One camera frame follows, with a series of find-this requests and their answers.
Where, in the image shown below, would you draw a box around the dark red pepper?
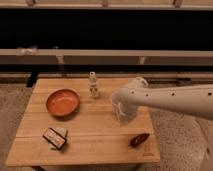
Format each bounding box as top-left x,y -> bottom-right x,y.
129,133 -> 150,148

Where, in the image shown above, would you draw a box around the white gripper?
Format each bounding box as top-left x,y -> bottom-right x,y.
113,102 -> 138,125

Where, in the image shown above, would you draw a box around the small clear bottle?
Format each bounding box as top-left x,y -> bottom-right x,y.
89,72 -> 99,98

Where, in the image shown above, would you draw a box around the wooden table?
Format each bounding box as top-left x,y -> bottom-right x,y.
6,78 -> 160,166

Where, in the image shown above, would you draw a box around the dark rectangular box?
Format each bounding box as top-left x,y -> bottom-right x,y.
42,128 -> 67,150

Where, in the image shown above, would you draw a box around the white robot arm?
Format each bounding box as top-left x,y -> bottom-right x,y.
111,77 -> 213,120

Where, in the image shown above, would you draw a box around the white sponge block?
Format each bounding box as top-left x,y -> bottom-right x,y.
54,127 -> 68,138

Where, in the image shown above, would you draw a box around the orange bowl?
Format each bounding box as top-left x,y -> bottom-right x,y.
46,89 -> 80,117

